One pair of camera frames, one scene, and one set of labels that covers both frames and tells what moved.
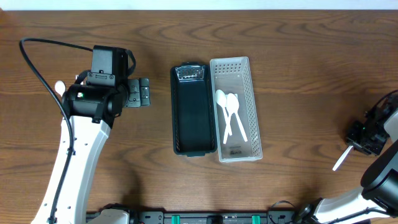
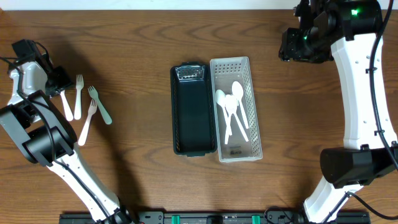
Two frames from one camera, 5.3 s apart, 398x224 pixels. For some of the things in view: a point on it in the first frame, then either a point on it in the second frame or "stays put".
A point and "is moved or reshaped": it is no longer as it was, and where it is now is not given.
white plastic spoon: [232, 105] stays put
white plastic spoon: [227, 129] stays put
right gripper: [352, 137] -> [293, 49]
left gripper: [138, 92] -> [59, 82]
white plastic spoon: [221, 99] stays put
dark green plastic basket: [193, 122] stays put
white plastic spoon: [342, 155] is moved or reshaped
